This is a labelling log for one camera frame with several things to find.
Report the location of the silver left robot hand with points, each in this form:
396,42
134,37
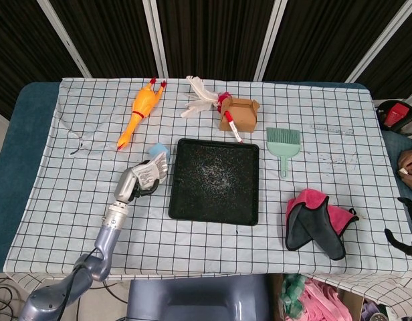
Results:
125,184

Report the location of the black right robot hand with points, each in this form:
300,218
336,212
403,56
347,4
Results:
400,243

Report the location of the pink grey folded cloth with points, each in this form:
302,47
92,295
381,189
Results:
309,220

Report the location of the brown cardboard gable box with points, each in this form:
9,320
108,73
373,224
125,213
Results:
242,115

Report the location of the black baking tray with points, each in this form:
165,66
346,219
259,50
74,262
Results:
214,182

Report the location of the red white marker pen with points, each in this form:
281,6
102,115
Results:
231,123

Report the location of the red black device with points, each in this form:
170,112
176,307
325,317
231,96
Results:
396,115

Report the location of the bystander bare hand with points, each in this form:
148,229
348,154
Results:
410,164

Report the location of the white feather toy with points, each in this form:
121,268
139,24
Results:
202,98

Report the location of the cardboard box with cloths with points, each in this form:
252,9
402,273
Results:
313,299

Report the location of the red fluffy toy piece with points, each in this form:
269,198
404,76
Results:
222,98

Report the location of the blue-grey robot torso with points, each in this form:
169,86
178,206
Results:
199,299

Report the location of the white aluminium partition post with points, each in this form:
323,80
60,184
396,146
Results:
381,38
64,38
270,38
156,38

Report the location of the white paper packet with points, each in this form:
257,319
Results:
152,170

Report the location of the yellow rubber chicken toy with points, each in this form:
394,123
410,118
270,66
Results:
144,102

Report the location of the light blue sponge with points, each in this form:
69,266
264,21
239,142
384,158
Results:
158,150

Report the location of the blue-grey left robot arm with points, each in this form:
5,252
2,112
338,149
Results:
105,240

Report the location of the green mini hand brush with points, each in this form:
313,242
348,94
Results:
283,145

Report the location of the clear plastic ruler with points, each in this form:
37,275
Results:
331,129

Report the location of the white black checkered tablecloth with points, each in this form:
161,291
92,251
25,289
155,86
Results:
192,247

